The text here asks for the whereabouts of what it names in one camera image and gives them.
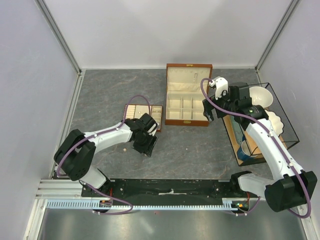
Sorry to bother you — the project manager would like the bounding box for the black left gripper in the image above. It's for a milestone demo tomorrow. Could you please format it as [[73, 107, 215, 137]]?
[[132, 130, 158, 157]]

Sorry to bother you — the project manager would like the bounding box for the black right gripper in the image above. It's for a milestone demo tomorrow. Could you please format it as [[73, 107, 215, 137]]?
[[202, 86, 238, 122]]

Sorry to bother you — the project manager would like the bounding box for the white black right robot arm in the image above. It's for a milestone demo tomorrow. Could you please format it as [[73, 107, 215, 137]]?
[[201, 77, 318, 219]]

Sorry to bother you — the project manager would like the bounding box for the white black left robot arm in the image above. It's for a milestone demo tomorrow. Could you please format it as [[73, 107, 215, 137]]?
[[53, 113, 158, 197]]

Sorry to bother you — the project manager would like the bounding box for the large brown jewelry box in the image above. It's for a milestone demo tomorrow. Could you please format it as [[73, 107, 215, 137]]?
[[164, 63, 213, 127]]

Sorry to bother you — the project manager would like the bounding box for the small brown jewelry tray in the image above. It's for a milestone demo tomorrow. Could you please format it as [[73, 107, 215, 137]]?
[[125, 104, 163, 132]]

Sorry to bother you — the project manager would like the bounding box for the light blue oblong plate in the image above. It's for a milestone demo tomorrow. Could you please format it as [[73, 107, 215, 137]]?
[[229, 115, 245, 146]]

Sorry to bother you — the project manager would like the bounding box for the blue cup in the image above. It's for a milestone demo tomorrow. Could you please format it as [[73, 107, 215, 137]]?
[[236, 140, 252, 161]]

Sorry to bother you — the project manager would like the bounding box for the white bowl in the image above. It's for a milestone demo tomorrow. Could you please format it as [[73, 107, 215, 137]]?
[[249, 86, 274, 109]]

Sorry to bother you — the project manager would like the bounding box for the wooden rack base board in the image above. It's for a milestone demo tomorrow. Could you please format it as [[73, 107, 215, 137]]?
[[222, 115, 266, 167]]

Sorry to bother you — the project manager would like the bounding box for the white scalloped dish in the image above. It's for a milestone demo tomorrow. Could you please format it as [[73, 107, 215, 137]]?
[[265, 110, 284, 137]]

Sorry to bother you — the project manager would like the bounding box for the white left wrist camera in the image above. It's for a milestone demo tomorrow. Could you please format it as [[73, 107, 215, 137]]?
[[147, 122, 160, 136]]

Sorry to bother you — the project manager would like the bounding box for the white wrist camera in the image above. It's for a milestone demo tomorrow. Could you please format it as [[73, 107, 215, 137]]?
[[147, 122, 160, 136], [208, 76, 229, 100]]

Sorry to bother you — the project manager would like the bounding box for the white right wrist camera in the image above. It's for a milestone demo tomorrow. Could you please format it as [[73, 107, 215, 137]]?
[[208, 76, 229, 100]]

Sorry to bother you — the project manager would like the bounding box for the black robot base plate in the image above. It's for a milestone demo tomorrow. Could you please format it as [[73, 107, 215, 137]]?
[[97, 178, 257, 205]]

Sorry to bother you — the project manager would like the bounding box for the black wire rack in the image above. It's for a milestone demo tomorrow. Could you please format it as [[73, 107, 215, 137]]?
[[223, 82, 300, 167]]

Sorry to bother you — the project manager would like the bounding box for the light blue cable duct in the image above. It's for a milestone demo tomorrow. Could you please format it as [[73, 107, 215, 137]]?
[[46, 199, 240, 211]]

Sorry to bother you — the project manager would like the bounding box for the right aluminium frame post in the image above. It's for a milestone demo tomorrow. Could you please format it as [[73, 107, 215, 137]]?
[[254, 0, 300, 74]]

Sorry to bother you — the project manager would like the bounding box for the aluminium frame post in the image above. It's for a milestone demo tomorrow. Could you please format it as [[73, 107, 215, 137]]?
[[254, 0, 300, 74], [35, 0, 82, 75]]

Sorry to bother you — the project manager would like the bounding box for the left aluminium frame post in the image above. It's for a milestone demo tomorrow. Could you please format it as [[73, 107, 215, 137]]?
[[35, 0, 82, 75]]

